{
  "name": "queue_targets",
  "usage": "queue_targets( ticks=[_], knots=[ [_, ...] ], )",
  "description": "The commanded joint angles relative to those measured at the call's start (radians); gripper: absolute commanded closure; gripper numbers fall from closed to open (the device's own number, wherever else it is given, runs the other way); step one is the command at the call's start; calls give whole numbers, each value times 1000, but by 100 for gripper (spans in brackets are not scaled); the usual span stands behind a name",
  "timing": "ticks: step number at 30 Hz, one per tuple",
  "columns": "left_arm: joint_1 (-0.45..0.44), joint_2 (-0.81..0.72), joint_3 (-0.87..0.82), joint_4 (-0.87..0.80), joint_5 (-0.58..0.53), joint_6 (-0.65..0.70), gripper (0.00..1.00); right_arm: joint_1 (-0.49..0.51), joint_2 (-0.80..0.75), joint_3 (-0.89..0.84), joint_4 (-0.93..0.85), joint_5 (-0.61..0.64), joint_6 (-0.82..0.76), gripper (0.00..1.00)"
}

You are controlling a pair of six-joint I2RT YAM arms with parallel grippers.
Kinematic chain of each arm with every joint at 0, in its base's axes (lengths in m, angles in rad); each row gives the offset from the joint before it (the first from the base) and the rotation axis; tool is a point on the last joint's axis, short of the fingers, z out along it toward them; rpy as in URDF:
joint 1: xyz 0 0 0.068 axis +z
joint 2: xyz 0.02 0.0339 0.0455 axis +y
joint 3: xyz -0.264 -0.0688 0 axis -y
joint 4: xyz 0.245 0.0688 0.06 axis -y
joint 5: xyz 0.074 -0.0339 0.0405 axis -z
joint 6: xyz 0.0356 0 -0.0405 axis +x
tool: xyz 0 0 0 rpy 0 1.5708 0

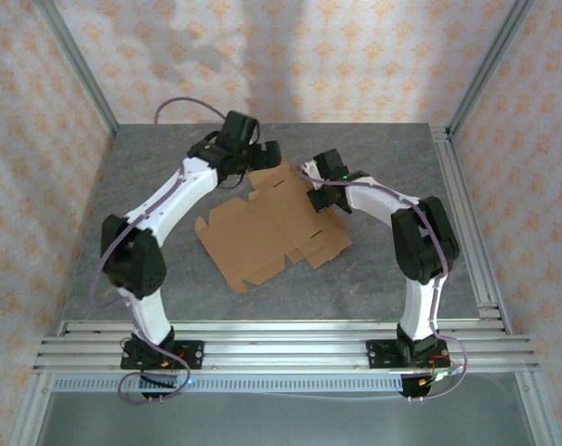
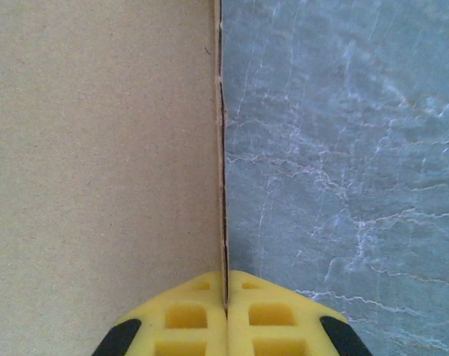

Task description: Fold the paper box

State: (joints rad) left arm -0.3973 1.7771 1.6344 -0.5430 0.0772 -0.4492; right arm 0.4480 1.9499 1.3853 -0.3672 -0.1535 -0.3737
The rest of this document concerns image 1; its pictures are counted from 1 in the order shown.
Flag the brown cardboard paper box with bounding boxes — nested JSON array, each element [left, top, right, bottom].
[[194, 157, 355, 295]]

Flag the wide aluminium extrusion beam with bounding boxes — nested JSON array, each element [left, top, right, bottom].
[[32, 336, 541, 373]]

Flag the grey metal sheet panel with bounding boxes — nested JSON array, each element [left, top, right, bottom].
[[38, 392, 540, 446]]

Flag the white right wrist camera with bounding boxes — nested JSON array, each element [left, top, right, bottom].
[[300, 157, 322, 190]]

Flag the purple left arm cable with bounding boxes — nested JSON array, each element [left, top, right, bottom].
[[88, 96, 230, 406]]

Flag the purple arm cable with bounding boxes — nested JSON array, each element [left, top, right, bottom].
[[294, 161, 471, 403], [88, 96, 230, 406]]

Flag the aluminium side rail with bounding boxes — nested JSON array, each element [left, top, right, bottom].
[[430, 124, 513, 334]]

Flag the narrow aluminium extrusion rail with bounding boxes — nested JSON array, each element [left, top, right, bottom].
[[57, 319, 513, 336]]

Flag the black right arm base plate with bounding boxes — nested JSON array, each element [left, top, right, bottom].
[[364, 338, 451, 371]]

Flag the aluminium frame post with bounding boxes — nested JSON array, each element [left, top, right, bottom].
[[33, 0, 121, 137], [446, 0, 536, 137]]

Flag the slotted grey cable duct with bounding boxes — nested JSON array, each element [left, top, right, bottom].
[[51, 374, 405, 395]]

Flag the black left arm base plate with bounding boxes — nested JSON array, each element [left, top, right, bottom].
[[121, 340, 204, 372]]

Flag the thin orange red wires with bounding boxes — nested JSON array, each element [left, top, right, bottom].
[[418, 355, 463, 387], [158, 353, 191, 387]]

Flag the black cable bracket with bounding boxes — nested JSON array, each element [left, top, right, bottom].
[[398, 374, 431, 401], [138, 374, 179, 401]]

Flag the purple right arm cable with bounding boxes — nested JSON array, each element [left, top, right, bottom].
[[294, 161, 471, 403]]

